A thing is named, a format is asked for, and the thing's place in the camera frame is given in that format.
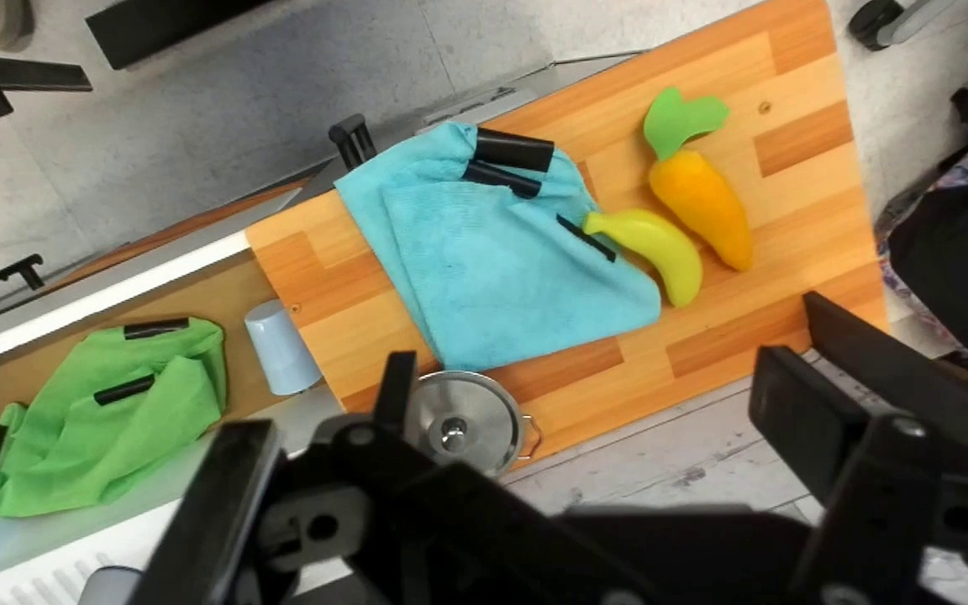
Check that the black chair caster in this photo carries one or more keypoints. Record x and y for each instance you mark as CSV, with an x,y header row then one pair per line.
x,y
874,22

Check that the black bag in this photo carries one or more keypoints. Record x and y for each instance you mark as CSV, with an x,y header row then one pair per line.
x,y
960,272

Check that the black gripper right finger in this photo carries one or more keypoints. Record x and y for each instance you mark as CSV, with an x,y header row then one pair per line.
x,y
804,421

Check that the white ribbed panel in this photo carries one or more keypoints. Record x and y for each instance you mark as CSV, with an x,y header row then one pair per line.
x,y
69,565

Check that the wide black clip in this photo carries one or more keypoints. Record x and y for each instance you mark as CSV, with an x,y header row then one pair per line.
x,y
516,151

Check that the black flat panel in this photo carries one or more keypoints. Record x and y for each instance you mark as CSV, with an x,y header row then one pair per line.
x,y
169,25

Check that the yellow toy banana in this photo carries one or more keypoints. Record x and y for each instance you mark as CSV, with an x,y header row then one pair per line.
x,y
662,255

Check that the white rail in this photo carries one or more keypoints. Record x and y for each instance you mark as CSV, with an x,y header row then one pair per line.
x,y
93,301

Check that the green microfiber towel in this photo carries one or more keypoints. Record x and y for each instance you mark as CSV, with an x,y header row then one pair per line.
x,y
93,439

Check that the round metal disc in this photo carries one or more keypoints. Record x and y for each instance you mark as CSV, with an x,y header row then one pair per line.
x,y
469,421

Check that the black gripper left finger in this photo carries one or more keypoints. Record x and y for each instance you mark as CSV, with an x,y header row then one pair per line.
x,y
396,393

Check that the light blue cup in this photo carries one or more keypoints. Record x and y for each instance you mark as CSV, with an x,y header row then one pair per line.
x,y
279,351

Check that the orange toy carrot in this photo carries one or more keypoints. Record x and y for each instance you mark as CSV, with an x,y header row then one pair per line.
x,y
703,203

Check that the blue microfiber towel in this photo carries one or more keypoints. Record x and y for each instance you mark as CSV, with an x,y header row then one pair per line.
x,y
504,281

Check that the black table clamp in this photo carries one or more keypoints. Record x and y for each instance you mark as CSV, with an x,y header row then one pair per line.
x,y
355,138

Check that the long thin black clip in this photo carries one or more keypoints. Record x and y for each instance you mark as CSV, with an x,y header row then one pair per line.
x,y
585,238

